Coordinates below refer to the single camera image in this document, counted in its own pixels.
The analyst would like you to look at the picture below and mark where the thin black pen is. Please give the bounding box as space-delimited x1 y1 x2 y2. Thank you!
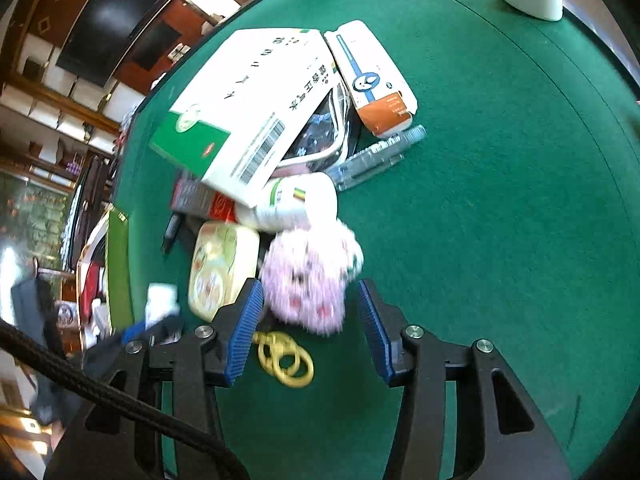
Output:
162 212 183 254

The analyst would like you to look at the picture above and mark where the clear zip pouch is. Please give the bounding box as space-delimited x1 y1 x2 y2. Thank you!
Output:
272 81 361 178

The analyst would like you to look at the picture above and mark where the red grey flat box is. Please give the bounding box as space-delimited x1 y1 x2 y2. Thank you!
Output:
170 177 236 222

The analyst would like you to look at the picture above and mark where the white orange slim box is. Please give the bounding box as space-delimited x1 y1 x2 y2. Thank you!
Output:
324 21 418 139

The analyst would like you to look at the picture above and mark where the black wall television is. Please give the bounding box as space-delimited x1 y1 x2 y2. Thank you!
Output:
56 0 179 87

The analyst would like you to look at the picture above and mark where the clear plastic pen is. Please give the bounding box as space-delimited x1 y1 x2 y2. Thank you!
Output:
326 125 426 192

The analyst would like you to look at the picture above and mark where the black braided cable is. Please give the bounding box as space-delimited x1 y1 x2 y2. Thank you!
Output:
0 318 252 480

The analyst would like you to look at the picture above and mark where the green gold storage box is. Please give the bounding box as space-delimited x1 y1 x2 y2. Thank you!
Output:
75 205 134 330

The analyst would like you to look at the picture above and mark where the white green medicine box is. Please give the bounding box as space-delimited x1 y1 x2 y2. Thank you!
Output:
151 28 337 207

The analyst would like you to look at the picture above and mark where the pink plush toy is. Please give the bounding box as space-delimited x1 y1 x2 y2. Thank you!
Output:
259 219 364 336

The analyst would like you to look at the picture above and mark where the white green pill bottle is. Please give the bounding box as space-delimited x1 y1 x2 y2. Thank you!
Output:
234 172 337 233

